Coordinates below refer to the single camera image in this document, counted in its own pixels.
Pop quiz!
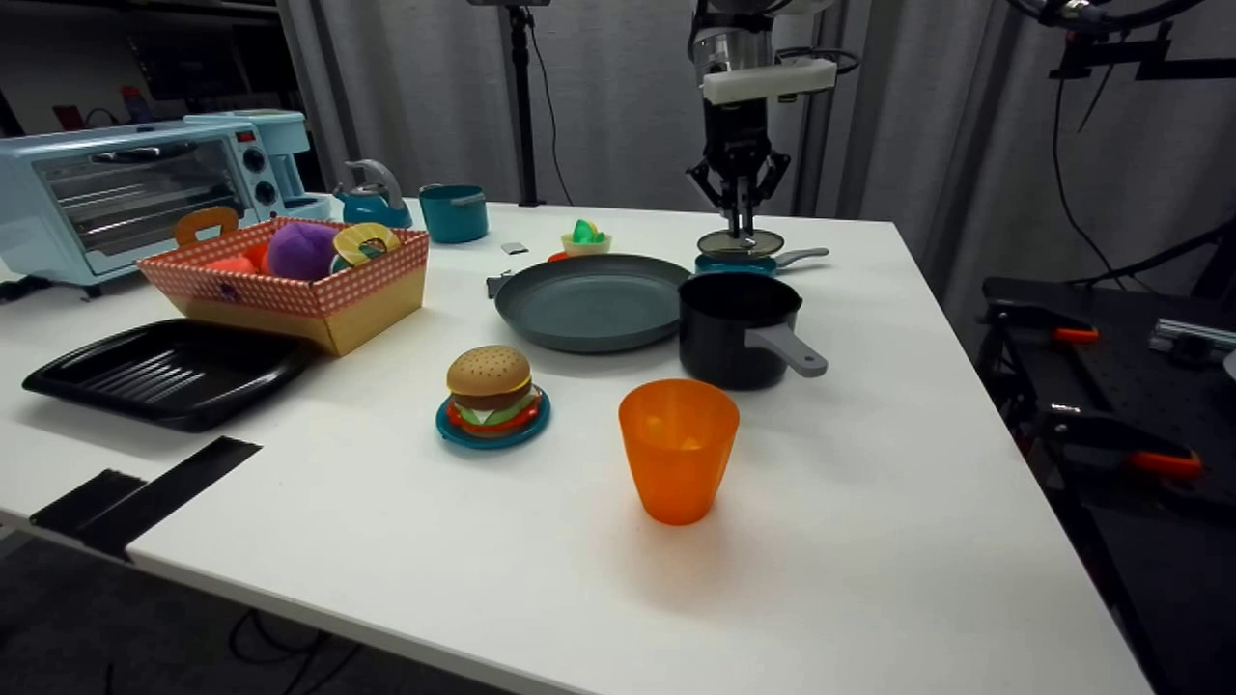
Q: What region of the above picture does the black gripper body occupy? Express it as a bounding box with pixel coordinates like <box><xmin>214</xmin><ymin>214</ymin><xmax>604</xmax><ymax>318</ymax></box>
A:
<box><xmin>709</xmin><ymin>98</ymin><xmax>785</xmax><ymax>179</ymax></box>

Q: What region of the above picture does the teal pot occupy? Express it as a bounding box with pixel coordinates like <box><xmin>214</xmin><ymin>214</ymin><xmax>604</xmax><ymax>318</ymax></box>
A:
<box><xmin>418</xmin><ymin>180</ymin><xmax>492</xmax><ymax>248</ymax></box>

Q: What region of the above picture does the grey curtain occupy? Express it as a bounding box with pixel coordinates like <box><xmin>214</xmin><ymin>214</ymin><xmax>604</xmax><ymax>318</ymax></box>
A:
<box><xmin>274</xmin><ymin>0</ymin><xmax>1236</xmax><ymax>326</ymax></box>

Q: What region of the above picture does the colourful stacked toy food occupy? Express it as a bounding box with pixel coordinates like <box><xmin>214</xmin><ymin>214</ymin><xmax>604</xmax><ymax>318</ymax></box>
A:
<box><xmin>552</xmin><ymin>216</ymin><xmax>615</xmax><ymax>265</ymax></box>

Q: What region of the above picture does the large grey skillet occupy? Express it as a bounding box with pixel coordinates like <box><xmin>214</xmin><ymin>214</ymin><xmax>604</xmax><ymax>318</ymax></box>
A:
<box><xmin>485</xmin><ymin>250</ymin><xmax>695</xmax><ymax>359</ymax></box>

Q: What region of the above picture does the black tripod pole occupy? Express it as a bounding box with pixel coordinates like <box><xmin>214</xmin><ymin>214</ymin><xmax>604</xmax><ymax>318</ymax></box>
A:
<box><xmin>467</xmin><ymin>0</ymin><xmax>556</xmax><ymax>208</ymax></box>

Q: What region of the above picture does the orange plastic cup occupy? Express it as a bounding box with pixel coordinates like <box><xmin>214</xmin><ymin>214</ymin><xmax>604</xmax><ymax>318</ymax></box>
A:
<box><xmin>615</xmin><ymin>375</ymin><xmax>746</xmax><ymax>528</ymax></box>

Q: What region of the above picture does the toy hamburger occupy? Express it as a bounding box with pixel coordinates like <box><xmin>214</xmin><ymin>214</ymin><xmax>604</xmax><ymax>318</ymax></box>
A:
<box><xmin>445</xmin><ymin>342</ymin><xmax>545</xmax><ymax>439</ymax></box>

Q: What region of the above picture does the yellow round toy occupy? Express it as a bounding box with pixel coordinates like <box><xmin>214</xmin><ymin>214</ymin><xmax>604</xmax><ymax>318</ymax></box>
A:
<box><xmin>328</xmin><ymin>220</ymin><xmax>405</xmax><ymax>269</ymax></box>

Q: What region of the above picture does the small teal plate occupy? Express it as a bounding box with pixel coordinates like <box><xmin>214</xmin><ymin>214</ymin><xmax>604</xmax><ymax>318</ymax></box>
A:
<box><xmin>435</xmin><ymin>385</ymin><xmax>556</xmax><ymax>453</ymax></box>

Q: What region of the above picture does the purple plush toy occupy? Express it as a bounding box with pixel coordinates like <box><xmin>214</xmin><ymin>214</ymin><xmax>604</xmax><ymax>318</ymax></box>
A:
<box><xmin>262</xmin><ymin>220</ymin><xmax>342</xmax><ymax>281</ymax></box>

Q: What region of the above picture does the red checkered cardboard basket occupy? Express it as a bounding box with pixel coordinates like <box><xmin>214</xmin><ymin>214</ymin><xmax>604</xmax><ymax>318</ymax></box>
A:
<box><xmin>136</xmin><ymin>205</ymin><xmax>435</xmax><ymax>359</ymax></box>

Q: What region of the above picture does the orange red toy food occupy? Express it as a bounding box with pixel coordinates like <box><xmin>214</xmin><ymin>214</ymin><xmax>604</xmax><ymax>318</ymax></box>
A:
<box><xmin>204</xmin><ymin>248</ymin><xmax>262</xmax><ymax>279</ymax></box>

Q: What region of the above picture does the black side table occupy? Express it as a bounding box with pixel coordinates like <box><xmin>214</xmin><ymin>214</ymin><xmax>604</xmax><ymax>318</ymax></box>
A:
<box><xmin>975</xmin><ymin>273</ymin><xmax>1236</xmax><ymax>695</ymax></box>

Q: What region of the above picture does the black baking tray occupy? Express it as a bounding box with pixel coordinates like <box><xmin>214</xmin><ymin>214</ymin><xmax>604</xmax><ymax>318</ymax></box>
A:
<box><xmin>19</xmin><ymin>318</ymin><xmax>320</xmax><ymax>431</ymax></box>

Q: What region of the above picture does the light blue toaster oven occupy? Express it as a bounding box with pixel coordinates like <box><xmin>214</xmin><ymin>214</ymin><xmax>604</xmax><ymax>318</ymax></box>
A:
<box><xmin>0</xmin><ymin>104</ymin><xmax>335</xmax><ymax>290</ymax></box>

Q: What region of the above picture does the black tape strip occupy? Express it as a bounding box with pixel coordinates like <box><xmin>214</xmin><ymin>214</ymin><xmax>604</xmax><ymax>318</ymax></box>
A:
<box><xmin>69</xmin><ymin>431</ymin><xmax>262</xmax><ymax>559</ymax></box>
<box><xmin>26</xmin><ymin>465</ymin><xmax>149</xmax><ymax>534</ymax></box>

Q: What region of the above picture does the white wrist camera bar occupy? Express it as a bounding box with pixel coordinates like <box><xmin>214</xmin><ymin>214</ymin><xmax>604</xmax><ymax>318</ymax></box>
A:
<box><xmin>700</xmin><ymin>53</ymin><xmax>841</xmax><ymax>108</ymax></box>

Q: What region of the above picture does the small blue pan grey handle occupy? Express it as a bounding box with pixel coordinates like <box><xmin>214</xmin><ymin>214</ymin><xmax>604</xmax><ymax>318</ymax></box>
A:
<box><xmin>693</xmin><ymin>242</ymin><xmax>835</xmax><ymax>281</ymax></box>

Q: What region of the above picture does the black pot with grey handle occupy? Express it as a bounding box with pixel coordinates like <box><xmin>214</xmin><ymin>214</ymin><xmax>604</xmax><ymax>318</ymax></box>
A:
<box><xmin>677</xmin><ymin>269</ymin><xmax>832</xmax><ymax>393</ymax></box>

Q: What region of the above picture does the thin black hanging cable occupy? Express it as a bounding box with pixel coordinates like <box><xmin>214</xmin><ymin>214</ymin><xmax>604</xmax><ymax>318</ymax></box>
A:
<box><xmin>1047</xmin><ymin>72</ymin><xmax>1236</xmax><ymax>293</ymax></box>

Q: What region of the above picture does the orange handled black clamp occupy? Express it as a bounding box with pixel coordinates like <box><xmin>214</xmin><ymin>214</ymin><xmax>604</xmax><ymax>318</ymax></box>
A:
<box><xmin>1028</xmin><ymin>403</ymin><xmax>1208</xmax><ymax>485</ymax></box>
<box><xmin>986</xmin><ymin>301</ymin><xmax>1104</xmax><ymax>354</ymax></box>

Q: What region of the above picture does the teal kettle grey handle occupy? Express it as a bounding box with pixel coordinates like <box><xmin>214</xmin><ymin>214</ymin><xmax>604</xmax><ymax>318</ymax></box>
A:
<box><xmin>335</xmin><ymin>156</ymin><xmax>418</xmax><ymax>233</ymax></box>

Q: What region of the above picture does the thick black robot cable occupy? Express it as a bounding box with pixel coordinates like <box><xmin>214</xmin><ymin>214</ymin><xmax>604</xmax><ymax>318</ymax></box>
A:
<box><xmin>1007</xmin><ymin>0</ymin><xmax>1208</xmax><ymax>40</ymax></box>

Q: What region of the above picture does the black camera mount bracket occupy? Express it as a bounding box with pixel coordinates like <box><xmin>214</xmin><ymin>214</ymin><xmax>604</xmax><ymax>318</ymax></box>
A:
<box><xmin>1047</xmin><ymin>14</ymin><xmax>1236</xmax><ymax>84</ymax></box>

